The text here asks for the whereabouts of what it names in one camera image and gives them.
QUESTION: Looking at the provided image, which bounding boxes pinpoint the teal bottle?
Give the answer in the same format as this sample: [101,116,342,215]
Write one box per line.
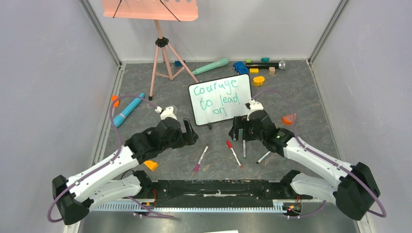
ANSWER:
[192,58,229,75]

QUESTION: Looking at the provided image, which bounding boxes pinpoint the teal small block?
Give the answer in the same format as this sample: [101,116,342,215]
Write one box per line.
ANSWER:
[260,57,270,63]

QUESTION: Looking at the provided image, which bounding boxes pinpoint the black microphone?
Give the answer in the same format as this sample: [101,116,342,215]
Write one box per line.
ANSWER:
[245,61,286,70]

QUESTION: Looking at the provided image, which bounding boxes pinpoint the white whiteboard black frame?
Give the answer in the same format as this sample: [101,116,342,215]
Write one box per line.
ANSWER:
[188,74,252,126]

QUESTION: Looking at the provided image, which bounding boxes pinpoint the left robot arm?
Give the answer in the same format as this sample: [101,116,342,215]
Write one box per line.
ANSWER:
[47,117,199,225]

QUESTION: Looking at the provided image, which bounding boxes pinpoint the purple cap marker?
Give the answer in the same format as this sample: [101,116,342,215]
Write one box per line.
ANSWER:
[193,145,209,172]

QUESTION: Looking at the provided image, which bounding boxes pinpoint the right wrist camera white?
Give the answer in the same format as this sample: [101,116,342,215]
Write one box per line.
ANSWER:
[245,99,264,121]

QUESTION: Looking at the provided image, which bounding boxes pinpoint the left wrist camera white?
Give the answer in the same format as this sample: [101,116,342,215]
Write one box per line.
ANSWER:
[155,106,177,120]

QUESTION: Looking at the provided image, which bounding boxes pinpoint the green marker without cap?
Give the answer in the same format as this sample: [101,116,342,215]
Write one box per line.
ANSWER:
[242,140,247,159]

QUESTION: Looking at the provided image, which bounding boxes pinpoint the orange block left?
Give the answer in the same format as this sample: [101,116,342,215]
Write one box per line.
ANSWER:
[111,95,120,108]

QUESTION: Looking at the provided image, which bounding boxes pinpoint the red cap marker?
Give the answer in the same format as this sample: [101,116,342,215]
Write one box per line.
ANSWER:
[226,140,243,167]

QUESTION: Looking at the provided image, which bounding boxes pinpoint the yellow round block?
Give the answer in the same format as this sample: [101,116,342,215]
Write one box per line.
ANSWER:
[252,76,266,86]

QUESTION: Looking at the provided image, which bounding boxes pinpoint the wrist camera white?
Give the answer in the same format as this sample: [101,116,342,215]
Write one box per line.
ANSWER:
[155,106,177,120]
[245,99,264,121]

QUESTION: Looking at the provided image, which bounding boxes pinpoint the yellow rectangular block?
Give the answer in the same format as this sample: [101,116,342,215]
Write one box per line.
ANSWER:
[249,68,259,74]

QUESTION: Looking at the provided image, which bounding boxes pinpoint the black cap marker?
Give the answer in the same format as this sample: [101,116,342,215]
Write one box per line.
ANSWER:
[256,151,271,164]

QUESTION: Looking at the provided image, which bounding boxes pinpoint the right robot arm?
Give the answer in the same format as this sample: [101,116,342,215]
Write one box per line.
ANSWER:
[229,110,380,221]

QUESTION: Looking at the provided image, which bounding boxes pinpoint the tan wooden cube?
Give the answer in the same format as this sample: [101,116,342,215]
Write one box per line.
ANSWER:
[268,67,276,75]

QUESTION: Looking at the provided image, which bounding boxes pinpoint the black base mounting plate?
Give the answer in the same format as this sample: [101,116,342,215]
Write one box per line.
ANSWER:
[136,180,299,208]

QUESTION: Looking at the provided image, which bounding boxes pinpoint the orange stepped wedge block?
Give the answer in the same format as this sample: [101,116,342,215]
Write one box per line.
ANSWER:
[144,160,159,171]

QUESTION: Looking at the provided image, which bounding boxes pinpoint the blue toy piece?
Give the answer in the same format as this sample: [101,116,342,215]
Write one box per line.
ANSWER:
[233,61,249,75]

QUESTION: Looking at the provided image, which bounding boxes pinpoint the pink music stand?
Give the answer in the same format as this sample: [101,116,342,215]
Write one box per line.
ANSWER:
[102,0,199,100]

